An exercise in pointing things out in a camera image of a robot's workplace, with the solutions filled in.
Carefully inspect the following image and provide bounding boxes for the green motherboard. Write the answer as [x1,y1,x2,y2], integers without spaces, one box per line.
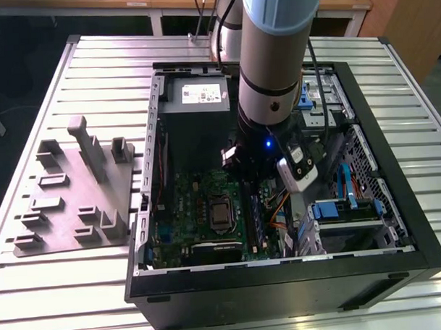
[144,164,293,266]

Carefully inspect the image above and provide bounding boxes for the silver CPU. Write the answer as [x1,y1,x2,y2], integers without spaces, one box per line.
[209,202,232,226]

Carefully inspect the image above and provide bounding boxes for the wooden workbench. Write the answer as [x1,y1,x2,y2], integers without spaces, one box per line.
[0,0,376,50]

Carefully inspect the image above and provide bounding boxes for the tall blue disk carrier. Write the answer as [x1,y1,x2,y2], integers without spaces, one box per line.
[297,80,314,111]

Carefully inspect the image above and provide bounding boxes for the metal drive cage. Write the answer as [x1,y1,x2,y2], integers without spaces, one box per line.
[296,68,351,148]

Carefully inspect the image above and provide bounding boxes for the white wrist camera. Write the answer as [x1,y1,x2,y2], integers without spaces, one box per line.
[275,130,320,195]

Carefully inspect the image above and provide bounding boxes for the black PC case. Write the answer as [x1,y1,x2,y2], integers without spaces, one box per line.
[115,51,441,330]

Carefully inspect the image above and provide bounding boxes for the CPU socket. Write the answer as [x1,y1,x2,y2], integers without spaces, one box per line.
[205,192,238,235]

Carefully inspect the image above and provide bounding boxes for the black RAM slot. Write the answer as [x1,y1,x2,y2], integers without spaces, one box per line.
[241,182,253,252]

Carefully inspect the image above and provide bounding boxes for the blue flat wire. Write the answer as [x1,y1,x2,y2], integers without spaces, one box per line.
[336,163,359,208]

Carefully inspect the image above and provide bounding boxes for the black graphics card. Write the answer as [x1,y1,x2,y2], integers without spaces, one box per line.
[188,240,243,267]

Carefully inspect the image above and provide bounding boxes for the brown wooden cabinet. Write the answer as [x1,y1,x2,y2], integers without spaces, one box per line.
[356,0,441,85]

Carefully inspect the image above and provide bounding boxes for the grey parts rack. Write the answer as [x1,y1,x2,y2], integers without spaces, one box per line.
[8,113,141,258]

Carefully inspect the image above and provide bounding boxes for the blue carrier with disk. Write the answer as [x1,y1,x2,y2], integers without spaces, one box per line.
[308,197,387,230]

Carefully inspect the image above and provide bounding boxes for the grey power supply unit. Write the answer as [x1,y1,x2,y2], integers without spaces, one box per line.
[155,75,243,174]

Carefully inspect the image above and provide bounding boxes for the black camera cable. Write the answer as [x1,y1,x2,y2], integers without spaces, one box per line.
[308,41,332,145]

